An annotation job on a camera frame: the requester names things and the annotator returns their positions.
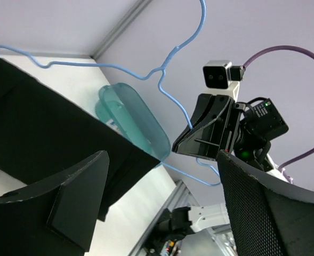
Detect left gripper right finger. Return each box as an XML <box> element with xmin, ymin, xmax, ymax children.
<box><xmin>217</xmin><ymin>150</ymin><xmax>314</xmax><ymax>256</ymax></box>

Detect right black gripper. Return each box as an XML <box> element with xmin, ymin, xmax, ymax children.
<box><xmin>172</xmin><ymin>94</ymin><xmax>244</xmax><ymax>160</ymax></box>

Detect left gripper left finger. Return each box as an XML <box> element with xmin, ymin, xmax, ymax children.
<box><xmin>0</xmin><ymin>151</ymin><xmax>109</xmax><ymax>252</ymax></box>

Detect light blue wire hanger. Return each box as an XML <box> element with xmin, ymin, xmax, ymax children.
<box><xmin>0</xmin><ymin>0</ymin><xmax>221</xmax><ymax>187</ymax></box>

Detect black trousers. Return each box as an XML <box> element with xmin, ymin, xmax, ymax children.
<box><xmin>0</xmin><ymin>59</ymin><xmax>159</xmax><ymax>221</ymax></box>

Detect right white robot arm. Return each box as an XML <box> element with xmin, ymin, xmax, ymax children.
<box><xmin>172</xmin><ymin>94</ymin><xmax>289</xmax><ymax>237</ymax></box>

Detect teal plastic basin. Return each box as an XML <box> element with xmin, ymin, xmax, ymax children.
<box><xmin>95</xmin><ymin>83</ymin><xmax>171</xmax><ymax>161</ymax></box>

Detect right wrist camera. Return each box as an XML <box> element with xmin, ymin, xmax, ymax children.
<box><xmin>203</xmin><ymin>60</ymin><xmax>246</xmax><ymax>89</ymax></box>

